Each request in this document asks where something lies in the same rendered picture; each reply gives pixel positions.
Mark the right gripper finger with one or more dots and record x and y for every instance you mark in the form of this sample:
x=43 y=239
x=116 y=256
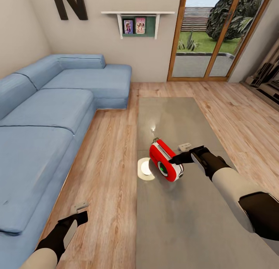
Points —
x=171 y=161

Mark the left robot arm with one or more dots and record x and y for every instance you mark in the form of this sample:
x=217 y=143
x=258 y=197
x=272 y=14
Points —
x=50 y=249

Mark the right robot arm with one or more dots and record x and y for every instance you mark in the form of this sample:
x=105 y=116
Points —
x=256 y=209

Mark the wood fireplace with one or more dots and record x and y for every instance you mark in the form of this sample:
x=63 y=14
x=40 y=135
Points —
x=265 y=81

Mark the radio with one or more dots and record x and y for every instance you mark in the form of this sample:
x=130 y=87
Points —
x=160 y=154

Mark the door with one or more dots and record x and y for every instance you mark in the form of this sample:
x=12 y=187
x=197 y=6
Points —
x=210 y=36

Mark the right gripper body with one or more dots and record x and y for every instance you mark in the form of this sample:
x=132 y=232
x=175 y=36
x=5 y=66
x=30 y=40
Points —
x=180 y=159

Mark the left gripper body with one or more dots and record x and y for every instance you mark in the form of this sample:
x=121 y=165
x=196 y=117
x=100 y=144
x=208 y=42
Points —
x=82 y=217

